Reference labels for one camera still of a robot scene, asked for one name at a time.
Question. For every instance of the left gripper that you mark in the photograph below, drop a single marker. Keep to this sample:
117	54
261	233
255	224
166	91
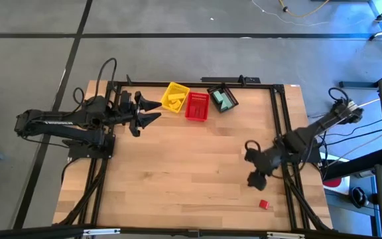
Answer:
128	108

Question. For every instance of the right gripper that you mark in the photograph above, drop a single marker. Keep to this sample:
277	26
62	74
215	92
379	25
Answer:
264	161

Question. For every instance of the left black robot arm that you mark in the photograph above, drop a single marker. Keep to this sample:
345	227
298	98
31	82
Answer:
45	123

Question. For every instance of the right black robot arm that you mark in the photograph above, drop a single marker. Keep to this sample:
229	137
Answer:
310	134

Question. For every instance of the yellow plastic basket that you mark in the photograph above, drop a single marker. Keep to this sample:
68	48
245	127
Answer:
166	99

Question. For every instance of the small red cube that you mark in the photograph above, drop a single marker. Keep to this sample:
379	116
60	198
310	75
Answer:
264	204

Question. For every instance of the red plastic basket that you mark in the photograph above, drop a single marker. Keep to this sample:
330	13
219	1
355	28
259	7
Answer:
196	99

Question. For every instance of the black plastic basket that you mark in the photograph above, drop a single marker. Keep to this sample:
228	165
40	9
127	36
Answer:
211	89

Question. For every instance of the red round object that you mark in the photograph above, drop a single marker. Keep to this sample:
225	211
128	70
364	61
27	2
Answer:
332	183

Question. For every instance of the black headphones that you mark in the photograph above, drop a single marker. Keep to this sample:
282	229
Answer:
358	196

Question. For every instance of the black floor stand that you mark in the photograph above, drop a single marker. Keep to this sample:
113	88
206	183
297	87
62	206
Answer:
360	84

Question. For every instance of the black front crossbar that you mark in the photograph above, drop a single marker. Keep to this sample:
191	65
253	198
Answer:
28	232

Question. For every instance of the black aluminium table frame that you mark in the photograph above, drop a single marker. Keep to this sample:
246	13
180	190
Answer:
197	85

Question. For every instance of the silver metal bracket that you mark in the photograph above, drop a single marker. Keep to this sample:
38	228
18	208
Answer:
101	231
285	235

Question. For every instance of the black bracket bar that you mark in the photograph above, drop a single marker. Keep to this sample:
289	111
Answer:
224	80

